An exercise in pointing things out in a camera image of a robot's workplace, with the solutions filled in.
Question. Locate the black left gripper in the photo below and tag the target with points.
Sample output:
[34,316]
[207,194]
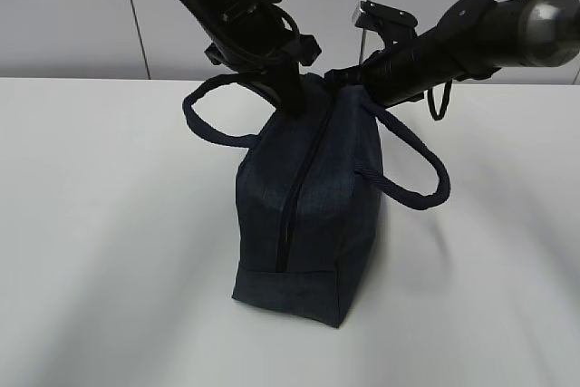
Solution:
[282,46]

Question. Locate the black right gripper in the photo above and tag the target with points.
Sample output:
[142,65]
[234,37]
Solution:
[360,74]

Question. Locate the dark blue lunch bag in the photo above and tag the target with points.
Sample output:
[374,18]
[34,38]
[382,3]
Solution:
[308,197]

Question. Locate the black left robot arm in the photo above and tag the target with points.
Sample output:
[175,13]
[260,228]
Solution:
[238,15]

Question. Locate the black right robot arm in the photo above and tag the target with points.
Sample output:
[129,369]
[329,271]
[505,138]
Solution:
[473,40]

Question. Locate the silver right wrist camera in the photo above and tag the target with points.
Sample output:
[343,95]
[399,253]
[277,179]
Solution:
[393,25]

